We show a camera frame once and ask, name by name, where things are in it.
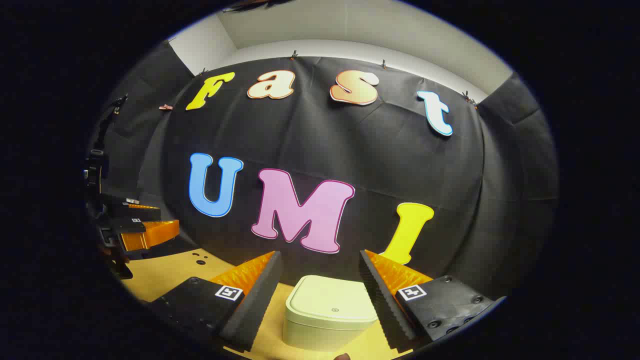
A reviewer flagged green desktop garbage bin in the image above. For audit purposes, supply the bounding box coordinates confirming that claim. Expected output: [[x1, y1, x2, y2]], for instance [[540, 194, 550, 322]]
[[282, 275, 379, 352]]

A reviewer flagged wooden desktop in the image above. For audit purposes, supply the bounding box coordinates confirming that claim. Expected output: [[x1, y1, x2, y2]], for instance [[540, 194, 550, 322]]
[[121, 248, 416, 360]]

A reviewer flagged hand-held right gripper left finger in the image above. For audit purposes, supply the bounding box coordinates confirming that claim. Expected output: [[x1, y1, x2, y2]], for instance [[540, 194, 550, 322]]
[[148, 251, 283, 352]]

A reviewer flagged black backdrop cloth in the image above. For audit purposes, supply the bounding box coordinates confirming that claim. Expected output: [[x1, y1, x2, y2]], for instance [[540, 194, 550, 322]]
[[85, 42, 558, 301]]

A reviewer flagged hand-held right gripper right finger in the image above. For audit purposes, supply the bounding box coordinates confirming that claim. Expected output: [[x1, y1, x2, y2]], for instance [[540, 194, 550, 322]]
[[358, 249, 507, 351]]

